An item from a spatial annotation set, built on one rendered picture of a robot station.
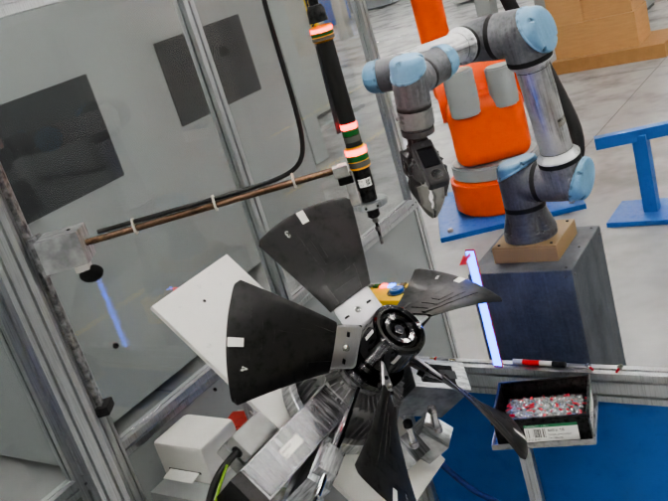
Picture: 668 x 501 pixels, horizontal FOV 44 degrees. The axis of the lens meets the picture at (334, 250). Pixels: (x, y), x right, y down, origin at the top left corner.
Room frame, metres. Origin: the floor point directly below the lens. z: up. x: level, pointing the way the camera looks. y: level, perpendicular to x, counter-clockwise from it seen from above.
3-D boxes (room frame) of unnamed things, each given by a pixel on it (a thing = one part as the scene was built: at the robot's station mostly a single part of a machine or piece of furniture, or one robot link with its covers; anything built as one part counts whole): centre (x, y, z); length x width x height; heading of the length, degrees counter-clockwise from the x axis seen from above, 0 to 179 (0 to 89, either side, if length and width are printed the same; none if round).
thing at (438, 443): (1.60, -0.08, 0.91); 0.12 x 0.08 x 0.12; 51
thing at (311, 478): (1.39, 0.17, 1.03); 0.15 x 0.10 x 0.14; 51
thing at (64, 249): (1.66, 0.53, 1.54); 0.10 x 0.07 x 0.08; 86
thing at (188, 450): (1.83, 0.47, 0.92); 0.17 x 0.16 x 0.11; 51
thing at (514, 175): (2.23, -0.56, 1.21); 0.13 x 0.12 x 0.14; 45
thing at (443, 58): (1.82, -0.31, 1.65); 0.11 x 0.11 x 0.08; 45
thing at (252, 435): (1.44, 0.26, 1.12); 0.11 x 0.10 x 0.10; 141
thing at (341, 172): (1.62, -0.09, 1.50); 0.09 x 0.07 x 0.10; 86
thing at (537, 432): (1.67, -0.36, 0.85); 0.22 x 0.17 x 0.07; 67
